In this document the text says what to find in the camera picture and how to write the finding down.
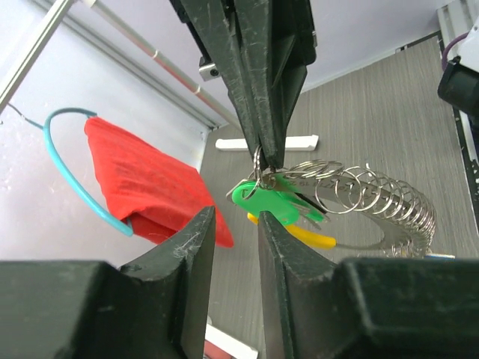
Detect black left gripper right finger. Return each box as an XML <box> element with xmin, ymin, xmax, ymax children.
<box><xmin>258</xmin><ymin>212</ymin><xmax>478</xmax><ymax>358</ymax></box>

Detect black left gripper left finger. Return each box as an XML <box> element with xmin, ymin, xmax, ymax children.
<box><xmin>1</xmin><ymin>206</ymin><xmax>216</xmax><ymax>358</ymax></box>

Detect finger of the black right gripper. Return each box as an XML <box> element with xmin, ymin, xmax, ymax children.
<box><xmin>234</xmin><ymin>1</ymin><xmax>317</xmax><ymax>168</ymax></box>
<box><xmin>171</xmin><ymin>1</ymin><xmax>267</xmax><ymax>165</ymax></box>

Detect yellow handled metal keyring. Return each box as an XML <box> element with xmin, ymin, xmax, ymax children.
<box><xmin>252</xmin><ymin>148</ymin><xmax>453</xmax><ymax>260</ymax></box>

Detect green tagged single key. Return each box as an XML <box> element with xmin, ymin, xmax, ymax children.
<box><xmin>227</xmin><ymin>179</ymin><xmax>325</xmax><ymax>225</ymax></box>

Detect maroon crumpled garment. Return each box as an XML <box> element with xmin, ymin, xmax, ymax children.
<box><xmin>203</xmin><ymin>341</ymin><xmax>233</xmax><ymax>359</ymax></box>

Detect teal clothes hanger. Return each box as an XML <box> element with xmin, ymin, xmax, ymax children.
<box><xmin>7</xmin><ymin>103</ymin><xmax>134</xmax><ymax>237</ymax></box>

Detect red hanging cloth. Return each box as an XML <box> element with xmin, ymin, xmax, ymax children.
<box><xmin>84</xmin><ymin>117</ymin><xmax>215</xmax><ymax>245</ymax></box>

